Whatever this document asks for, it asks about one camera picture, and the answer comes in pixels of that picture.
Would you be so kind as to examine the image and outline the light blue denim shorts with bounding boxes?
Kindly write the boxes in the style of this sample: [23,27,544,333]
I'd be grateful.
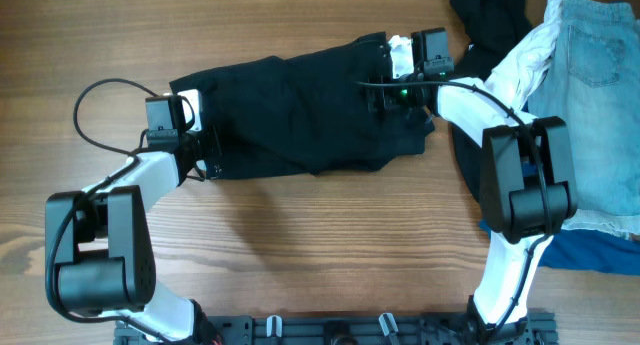
[528,0,639,239]

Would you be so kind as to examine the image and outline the black shorts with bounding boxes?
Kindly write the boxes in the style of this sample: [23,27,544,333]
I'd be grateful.
[169,32,435,180]

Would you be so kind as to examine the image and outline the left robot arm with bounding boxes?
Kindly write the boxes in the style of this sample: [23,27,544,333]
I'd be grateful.
[45,91,225,344]

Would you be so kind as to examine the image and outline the black garment in pile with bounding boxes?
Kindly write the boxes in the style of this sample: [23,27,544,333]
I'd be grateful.
[448,0,535,201]

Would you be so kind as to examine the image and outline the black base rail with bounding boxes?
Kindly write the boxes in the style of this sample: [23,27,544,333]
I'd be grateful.
[113,309,559,345]

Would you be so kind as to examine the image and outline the blue garment in pile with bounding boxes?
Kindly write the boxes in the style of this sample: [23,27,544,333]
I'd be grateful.
[478,219,640,276]

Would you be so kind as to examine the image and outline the left black camera cable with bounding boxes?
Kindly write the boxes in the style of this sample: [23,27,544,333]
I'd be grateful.
[44,78,161,326]

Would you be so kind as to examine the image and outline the white garment in pile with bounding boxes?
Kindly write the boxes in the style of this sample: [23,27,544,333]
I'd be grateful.
[484,0,564,123]

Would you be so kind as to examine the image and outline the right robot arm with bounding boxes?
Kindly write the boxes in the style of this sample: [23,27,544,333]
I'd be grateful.
[365,28,577,344]

